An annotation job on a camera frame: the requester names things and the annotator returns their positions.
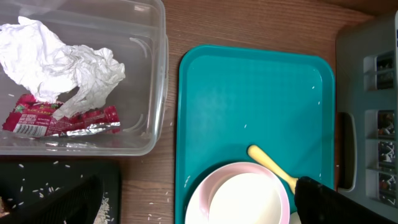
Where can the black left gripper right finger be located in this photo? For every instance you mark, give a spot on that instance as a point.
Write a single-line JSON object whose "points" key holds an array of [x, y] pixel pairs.
{"points": [[317, 203]]}

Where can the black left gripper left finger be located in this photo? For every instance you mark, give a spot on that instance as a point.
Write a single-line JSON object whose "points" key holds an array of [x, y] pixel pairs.
{"points": [[78, 203]]}

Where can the pile of rice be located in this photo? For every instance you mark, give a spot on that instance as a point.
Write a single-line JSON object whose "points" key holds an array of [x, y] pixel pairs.
{"points": [[102, 216]]}

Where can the white bowl with brown food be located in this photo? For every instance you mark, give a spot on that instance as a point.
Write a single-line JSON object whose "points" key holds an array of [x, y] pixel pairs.
{"points": [[246, 199]]}

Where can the yellow plastic spoon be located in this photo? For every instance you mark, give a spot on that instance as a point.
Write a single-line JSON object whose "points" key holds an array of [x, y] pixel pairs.
{"points": [[263, 159]]}

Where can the red snack wrapper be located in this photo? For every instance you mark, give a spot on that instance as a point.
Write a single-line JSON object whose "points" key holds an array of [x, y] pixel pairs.
{"points": [[35, 119]]}

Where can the large white plate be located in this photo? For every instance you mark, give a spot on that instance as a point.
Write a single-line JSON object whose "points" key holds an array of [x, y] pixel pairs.
{"points": [[198, 206]]}

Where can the white napkin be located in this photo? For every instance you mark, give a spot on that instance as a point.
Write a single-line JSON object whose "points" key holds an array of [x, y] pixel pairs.
{"points": [[34, 57]]}

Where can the black tray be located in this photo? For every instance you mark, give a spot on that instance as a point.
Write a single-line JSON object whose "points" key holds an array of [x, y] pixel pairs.
{"points": [[24, 183]]}

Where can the teal plastic tray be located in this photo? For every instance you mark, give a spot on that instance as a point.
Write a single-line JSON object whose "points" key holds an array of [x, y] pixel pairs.
{"points": [[230, 98]]}

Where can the grey dish rack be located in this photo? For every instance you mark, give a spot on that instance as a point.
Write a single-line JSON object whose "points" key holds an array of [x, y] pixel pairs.
{"points": [[366, 96]]}

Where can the clear plastic bin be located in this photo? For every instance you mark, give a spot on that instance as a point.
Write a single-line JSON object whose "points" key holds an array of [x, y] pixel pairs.
{"points": [[135, 31]]}

